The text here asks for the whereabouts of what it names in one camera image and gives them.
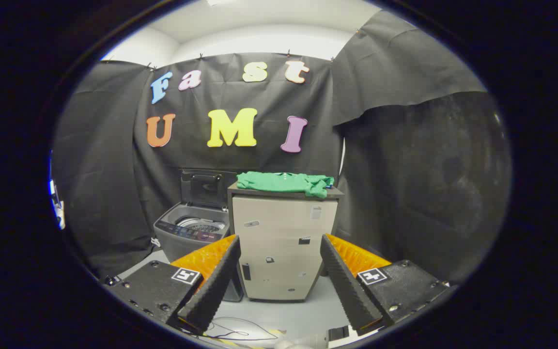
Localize beige cabinet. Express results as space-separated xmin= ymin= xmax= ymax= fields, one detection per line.
xmin=227 ymin=182 xmax=345 ymax=302

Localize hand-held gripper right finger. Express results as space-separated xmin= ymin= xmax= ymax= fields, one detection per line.
xmin=320 ymin=234 xmax=451 ymax=337

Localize thin black floor cables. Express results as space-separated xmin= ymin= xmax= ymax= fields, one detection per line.
xmin=201 ymin=317 xmax=279 ymax=342

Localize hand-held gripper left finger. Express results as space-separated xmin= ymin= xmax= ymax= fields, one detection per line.
xmin=106 ymin=235 xmax=241 ymax=335

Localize green shirt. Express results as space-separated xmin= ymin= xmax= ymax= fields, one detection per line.
xmin=236 ymin=171 xmax=335 ymax=199

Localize grey washing machine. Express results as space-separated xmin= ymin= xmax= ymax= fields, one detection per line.
xmin=153 ymin=203 xmax=244 ymax=302

